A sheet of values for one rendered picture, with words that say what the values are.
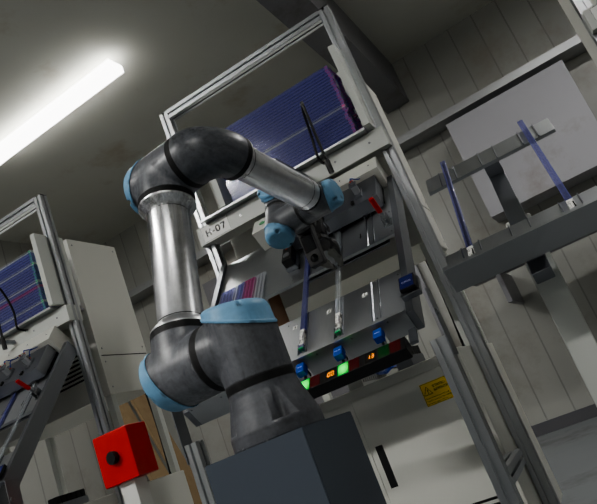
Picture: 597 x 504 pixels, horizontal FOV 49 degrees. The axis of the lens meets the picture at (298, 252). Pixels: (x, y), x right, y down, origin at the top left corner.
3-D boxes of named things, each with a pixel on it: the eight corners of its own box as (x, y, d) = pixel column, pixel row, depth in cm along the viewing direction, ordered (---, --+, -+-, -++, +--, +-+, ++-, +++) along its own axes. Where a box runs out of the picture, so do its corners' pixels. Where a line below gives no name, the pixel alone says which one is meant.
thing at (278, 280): (403, 244, 188) (395, 231, 186) (222, 333, 210) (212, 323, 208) (395, 191, 215) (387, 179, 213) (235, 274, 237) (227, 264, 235)
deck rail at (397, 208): (425, 327, 155) (413, 309, 153) (418, 330, 156) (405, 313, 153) (400, 188, 215) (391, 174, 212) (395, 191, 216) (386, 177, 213)
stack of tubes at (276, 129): (357, 130, 213) (327, 64, 221) (232, 202, 230) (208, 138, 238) (369, 140, 225) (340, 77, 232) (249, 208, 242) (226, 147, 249)
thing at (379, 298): (412, 320, 156) (406, 311, 155) (197, 415, 178) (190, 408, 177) (405, 274, 172) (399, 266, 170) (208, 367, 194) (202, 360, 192)
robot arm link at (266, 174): (203, 95, 123) (339, 175, 162) (164, 125, 128) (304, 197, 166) (215, 143, 118) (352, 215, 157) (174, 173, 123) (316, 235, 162)
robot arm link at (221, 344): (266, 368, 97) (236, 285, 100) (202, 399, 103) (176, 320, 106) (307, 360, 107) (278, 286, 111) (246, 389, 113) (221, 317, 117)
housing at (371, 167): (397, 199, 213) (376, 166, 206) (274, 263, 229) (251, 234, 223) (395, 188, 219) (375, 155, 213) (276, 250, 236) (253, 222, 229)
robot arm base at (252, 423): (298, 428, 92) (274, 363, 95) (216, 462, 98) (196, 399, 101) (339, 414, 106) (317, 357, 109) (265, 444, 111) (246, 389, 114)
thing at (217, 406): (418, 330, 156) (403, 310, 153) (202, 425, 178) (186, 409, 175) (417, 327, 157) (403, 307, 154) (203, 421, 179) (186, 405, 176)
